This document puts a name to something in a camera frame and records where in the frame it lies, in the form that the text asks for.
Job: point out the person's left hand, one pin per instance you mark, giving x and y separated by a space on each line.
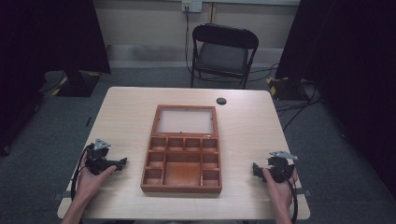
90 183

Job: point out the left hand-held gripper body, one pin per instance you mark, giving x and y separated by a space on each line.
97 157

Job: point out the person's right hand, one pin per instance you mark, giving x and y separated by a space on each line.
280 193

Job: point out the black folding chair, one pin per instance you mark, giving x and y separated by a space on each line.
222 56

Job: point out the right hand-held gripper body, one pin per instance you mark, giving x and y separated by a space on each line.
280 168

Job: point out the wooden compartment box with lid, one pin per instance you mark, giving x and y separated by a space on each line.
182 161

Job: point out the black stand base striped tape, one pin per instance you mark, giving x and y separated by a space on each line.
76 83
285 87

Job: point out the white wall socket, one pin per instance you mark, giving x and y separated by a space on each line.
191 5

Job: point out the dark curtain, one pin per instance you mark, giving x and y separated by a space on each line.
348 77
34 62

